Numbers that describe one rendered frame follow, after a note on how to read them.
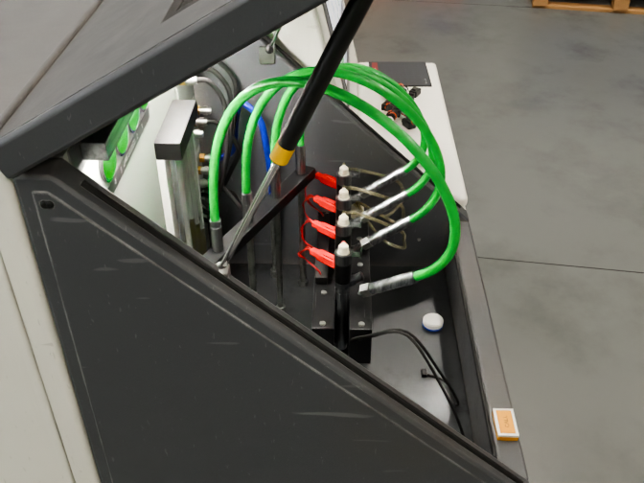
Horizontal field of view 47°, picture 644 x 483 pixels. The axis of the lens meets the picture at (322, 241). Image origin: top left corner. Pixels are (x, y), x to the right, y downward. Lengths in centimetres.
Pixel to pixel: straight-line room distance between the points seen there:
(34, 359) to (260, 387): 26
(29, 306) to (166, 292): 15
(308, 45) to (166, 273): 71
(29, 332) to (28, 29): 35
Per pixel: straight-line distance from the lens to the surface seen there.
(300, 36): 138
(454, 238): 98
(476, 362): 123
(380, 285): 107
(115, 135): 83
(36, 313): 86
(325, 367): 85
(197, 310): 80
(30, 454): 105
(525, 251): 311
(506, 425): 113
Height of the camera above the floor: 181
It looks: 37 degrees down
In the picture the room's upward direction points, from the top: straight up
